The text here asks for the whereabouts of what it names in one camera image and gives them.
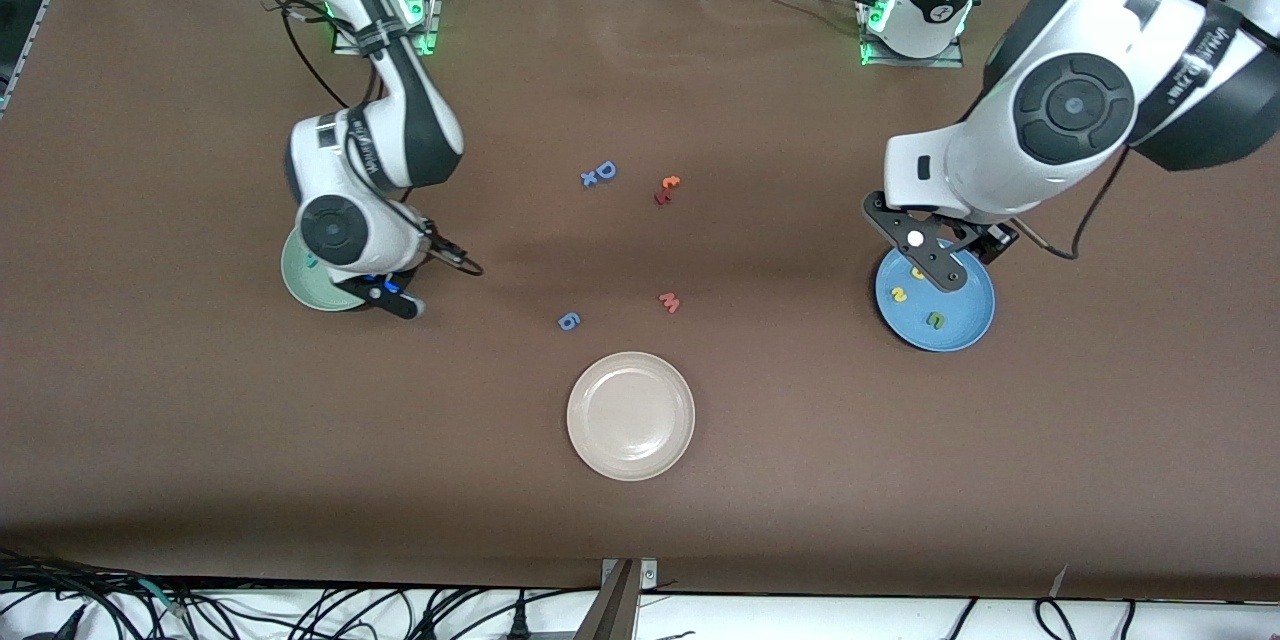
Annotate blue round plate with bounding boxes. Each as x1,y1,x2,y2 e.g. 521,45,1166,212
874,245,997,354

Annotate light green round plate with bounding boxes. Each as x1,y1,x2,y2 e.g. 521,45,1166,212
280,225,369,313

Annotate beige round plate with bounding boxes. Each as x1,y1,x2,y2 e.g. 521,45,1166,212
565,350,697,483

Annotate brown table cover sheet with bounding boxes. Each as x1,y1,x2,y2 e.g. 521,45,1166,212
0,0,1280,603

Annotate grey aluminium profile bar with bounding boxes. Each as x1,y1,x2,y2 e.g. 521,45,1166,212
575,560,641,640

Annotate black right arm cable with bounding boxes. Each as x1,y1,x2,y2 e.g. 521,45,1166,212
262,0,486,279

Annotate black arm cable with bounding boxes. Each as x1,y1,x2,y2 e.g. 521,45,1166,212
1005,145,1131,263
262,0,486,279

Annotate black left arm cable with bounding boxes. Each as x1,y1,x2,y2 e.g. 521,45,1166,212
1005,145,1131,263

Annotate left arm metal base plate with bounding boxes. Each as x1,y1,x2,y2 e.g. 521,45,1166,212
858,0,967,70

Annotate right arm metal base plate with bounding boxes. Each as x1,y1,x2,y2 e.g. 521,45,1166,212
332,0,444,57

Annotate small metal corner bracket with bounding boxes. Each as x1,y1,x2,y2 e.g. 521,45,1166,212
600,558,659,593

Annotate black looped floor cable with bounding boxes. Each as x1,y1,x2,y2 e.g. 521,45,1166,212
1035,597,1079,640

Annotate green tipped cable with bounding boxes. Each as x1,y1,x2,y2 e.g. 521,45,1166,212
138,578,189,619

